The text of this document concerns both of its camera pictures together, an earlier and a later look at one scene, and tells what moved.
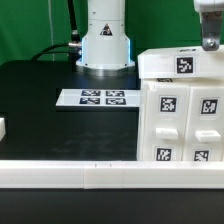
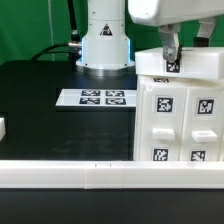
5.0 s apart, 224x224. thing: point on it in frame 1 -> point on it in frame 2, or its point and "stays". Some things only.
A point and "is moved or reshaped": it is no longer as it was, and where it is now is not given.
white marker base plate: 99,97 stays
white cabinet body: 180,120 is moved or reshaped
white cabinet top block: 181,63 stays
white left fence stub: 2,128 stays
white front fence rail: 111,174 stays
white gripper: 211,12 -> 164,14
